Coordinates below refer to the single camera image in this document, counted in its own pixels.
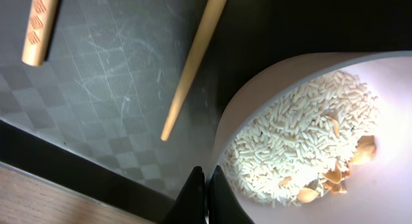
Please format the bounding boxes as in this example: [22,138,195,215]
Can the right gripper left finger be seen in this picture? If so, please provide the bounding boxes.
[162,166,205,224]

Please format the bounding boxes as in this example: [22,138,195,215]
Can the wooden chopstick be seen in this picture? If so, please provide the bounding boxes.
[160,0,227,142]
[21,0,59,67]

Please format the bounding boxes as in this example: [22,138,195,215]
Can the white bowl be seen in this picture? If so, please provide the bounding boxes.
[211,51,411,223]

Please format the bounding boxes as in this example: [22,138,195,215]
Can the dark brown serving tray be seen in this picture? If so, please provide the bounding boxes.
[1,0,411,222]

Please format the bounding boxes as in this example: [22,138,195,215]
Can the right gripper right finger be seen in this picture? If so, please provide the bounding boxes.
[207,165,254,224]

